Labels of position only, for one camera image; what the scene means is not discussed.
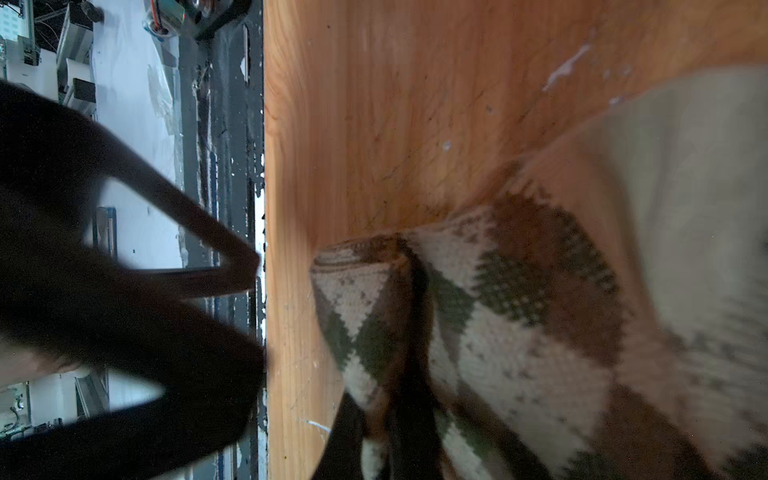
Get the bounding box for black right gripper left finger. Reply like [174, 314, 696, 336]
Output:
[311, 392, 366, 480]

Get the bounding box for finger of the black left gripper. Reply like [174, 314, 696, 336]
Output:
[1, 191, 264, 479]
[1, 81, 260, 298]

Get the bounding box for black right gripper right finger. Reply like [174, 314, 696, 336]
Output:
[389, 371, 443, 479]

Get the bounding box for olive argyle patterned sock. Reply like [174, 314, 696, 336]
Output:
[310, 65, 767, 479]

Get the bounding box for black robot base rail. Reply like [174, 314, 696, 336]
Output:
[177, 1, 267, 479]

